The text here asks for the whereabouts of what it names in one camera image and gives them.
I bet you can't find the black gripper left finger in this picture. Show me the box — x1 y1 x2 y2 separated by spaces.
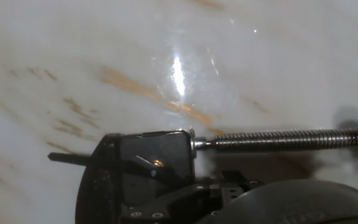
118 182 224 224

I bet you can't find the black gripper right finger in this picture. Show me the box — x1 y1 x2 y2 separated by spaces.
219 170 263 206

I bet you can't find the black clock movement with hands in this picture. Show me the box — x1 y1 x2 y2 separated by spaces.
47 129 196 207

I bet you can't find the black C-clamp with steel screw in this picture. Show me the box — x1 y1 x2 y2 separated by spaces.
75 126 358 224

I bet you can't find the marble pattern sheet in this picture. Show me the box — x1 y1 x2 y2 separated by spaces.
0 0 358 224

